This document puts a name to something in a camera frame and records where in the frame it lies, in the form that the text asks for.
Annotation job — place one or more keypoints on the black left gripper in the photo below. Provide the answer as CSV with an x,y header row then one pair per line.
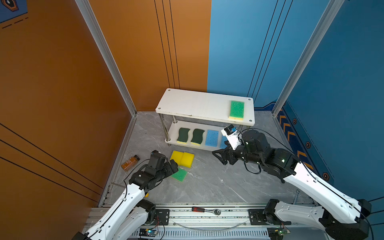
x,y
170,171

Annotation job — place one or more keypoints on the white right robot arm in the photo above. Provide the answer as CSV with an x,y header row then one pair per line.
x,y
340,216

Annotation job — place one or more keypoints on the green yellow wavy sponge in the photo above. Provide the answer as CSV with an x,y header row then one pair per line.
x,y
197,138
183,135

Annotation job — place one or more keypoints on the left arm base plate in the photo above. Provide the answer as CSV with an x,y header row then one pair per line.
x,y
156,216

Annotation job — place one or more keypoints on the light green sponge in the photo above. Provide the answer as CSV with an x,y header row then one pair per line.
x,y
180,175
237,110

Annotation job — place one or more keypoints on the red handled ratchet tool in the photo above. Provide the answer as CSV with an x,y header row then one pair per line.
x,y
216,212

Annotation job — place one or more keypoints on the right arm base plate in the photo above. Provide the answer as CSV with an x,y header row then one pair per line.
x,y
263,217

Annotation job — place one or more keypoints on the white two-tier shelf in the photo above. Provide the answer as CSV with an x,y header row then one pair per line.
x,y
202,106

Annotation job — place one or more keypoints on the aluminium right corner post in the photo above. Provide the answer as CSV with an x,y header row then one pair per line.
x,y
317,36

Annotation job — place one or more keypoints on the yellow foam sponge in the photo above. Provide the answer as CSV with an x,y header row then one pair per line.
x,y
177,157
187,160

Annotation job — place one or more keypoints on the aluminium left corner post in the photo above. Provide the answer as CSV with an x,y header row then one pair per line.
x,y
101,42

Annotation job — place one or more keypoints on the blue cellulose sponge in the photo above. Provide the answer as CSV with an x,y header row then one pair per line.
x,y
212,138
223,144

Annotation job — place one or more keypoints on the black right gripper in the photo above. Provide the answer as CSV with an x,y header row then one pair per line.
x,y
229,151

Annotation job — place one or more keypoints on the silver hex bolt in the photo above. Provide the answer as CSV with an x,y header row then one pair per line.
x,y
296,197

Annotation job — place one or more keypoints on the aluminium front rail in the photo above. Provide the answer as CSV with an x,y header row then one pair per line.
x,y
233,217

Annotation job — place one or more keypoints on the right circuit board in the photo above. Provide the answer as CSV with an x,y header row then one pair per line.
x,y
278,234

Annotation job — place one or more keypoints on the amber small bottle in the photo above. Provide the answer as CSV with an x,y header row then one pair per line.
x,y
130,163

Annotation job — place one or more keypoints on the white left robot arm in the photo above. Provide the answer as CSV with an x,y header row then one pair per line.
x,y
131,210

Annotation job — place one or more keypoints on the aluminium corner post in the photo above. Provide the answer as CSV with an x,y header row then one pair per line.
x,y
101,42
317,36

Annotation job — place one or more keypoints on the left green circuit board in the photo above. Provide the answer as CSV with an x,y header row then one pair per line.
x,y
148,233

